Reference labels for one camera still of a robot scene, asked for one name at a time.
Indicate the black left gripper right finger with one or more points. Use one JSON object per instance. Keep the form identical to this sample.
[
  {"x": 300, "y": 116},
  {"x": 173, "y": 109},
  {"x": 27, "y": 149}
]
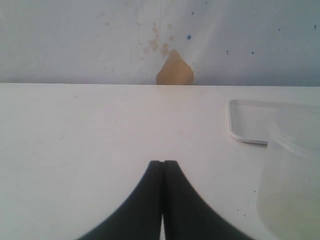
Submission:
[{"x": 186, "y": 215}]

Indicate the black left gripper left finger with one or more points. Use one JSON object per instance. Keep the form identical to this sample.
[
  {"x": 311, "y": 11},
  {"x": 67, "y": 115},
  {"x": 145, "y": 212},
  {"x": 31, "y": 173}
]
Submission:
[{"x": 139, "y": 217}]

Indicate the translucent plastic cup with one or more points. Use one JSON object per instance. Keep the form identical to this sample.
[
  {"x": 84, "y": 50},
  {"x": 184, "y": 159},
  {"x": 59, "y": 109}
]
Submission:
[{"x": 288, "y": 200}]

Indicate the silver metal tray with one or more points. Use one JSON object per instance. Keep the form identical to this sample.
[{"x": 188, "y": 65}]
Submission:
[{"x": 248, "y": 120}]

